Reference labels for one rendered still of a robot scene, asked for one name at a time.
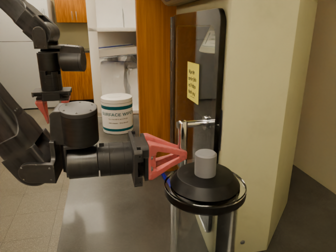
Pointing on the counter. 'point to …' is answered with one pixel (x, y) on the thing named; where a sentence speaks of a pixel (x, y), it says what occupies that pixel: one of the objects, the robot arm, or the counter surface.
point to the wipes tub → (117, 113)
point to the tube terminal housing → (262, 104)
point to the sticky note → (193, 82)
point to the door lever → (182, 127)
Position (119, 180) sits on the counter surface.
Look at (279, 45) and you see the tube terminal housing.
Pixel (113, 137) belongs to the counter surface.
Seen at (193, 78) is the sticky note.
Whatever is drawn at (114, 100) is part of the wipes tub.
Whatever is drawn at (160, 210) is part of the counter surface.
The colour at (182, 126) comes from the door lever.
